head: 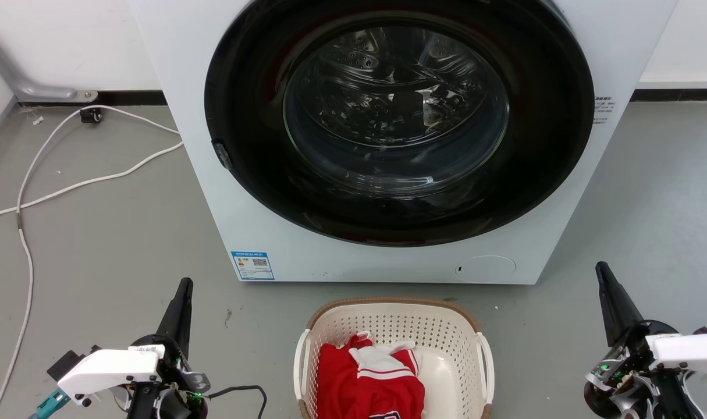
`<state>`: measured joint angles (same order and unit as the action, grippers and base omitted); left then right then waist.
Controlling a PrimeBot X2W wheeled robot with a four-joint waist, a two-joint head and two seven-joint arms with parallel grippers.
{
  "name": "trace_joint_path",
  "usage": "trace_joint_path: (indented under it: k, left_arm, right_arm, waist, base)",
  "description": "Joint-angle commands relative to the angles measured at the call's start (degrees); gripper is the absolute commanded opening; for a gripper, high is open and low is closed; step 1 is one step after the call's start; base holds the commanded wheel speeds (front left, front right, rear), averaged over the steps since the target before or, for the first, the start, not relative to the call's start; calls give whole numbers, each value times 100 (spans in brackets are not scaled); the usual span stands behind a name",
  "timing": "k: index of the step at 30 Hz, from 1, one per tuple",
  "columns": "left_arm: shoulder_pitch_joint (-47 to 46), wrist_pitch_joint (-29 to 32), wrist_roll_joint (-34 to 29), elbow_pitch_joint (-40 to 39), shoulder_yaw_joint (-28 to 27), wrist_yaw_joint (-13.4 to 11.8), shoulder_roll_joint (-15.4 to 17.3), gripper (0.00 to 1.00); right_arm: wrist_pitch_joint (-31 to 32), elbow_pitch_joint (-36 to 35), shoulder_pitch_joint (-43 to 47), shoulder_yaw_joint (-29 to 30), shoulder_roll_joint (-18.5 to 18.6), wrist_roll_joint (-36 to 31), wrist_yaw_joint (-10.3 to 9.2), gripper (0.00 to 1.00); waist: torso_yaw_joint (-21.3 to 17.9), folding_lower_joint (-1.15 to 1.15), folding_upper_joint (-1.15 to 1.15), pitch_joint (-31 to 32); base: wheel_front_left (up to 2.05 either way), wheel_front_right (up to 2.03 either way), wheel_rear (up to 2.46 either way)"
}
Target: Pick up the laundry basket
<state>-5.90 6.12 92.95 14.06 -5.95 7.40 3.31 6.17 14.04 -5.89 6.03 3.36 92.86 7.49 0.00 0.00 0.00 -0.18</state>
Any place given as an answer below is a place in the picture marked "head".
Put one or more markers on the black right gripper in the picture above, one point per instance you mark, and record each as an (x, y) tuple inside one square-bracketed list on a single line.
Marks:
[(626, 378)]

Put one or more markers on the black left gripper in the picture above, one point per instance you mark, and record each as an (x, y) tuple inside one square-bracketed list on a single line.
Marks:
[(176, 401)]

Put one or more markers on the white perforated laundry basket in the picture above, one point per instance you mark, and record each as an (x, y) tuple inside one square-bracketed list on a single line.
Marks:
[(388, 320)]

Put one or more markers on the blue energy label sticker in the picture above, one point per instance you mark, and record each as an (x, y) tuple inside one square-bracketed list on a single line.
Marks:
[(252, 265)]

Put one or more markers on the round white filter cover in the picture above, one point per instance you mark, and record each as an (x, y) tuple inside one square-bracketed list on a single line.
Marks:
[(485, 269)]

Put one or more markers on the round black washer door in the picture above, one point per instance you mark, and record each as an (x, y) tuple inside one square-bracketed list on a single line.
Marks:
[(254, 174)]

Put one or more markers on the grey door latch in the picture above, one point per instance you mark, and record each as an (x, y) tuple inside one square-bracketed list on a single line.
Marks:
[(223, 155)]

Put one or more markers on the red and white garment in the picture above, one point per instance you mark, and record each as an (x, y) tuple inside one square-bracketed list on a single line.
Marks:
[(359, 390)]

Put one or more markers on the small text sticker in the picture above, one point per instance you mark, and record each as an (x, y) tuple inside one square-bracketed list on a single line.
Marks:
[(603, 110)]

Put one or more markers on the small black floor plug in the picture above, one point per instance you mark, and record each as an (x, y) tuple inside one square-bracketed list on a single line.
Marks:
[(91, 115)]

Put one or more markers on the black baseboard strip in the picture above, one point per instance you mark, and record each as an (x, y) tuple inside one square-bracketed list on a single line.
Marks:
[(132, 98), (679, 95)]

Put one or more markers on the white front-load washing machine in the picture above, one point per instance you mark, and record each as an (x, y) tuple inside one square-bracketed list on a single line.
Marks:
[(173, 70)]

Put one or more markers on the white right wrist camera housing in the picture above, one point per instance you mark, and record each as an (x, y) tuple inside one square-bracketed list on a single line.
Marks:
[(688, 349)]

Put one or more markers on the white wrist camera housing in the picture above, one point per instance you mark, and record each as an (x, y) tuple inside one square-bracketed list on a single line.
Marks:
[(112, 369), (688, 349)]

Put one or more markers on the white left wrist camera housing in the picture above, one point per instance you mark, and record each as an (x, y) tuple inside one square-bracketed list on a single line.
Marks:
[(112, 369)]

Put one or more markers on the grey wall pipe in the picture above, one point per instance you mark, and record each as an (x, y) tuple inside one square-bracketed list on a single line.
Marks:
[(16, 78)]

